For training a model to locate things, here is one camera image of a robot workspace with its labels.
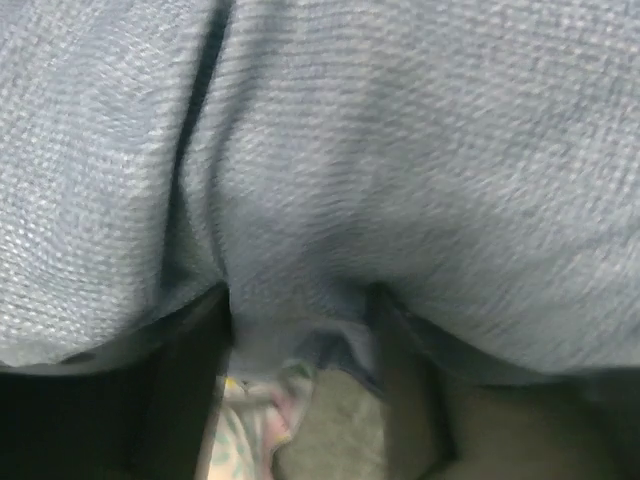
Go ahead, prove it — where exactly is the blue-grey pillowcase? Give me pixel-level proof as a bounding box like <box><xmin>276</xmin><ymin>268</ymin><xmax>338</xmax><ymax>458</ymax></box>
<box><xmin>1</xmin><ymin>1</ymin><xmax>639</xmax><ymax>383</ymax></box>

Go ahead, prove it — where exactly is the floral patterned pillow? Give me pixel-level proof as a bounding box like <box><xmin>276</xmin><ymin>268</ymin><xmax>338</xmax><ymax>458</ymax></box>
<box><xmin>207</xmin><ymin>362</ymin><xmax>316</xmax><ymax>480</ymax></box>

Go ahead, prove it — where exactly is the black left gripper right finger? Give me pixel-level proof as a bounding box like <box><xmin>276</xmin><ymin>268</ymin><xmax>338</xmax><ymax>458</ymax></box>
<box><xmin>367</xmin><ymin>287</ymin><xmax>639</xmax><ymax>479</ymax></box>

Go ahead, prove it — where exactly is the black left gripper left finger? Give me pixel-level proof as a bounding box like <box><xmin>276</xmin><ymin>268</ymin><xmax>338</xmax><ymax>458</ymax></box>
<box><xmin>1</xmin><ymin>286</ymin><xmax>232</xmax><ymax>479</ymax></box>

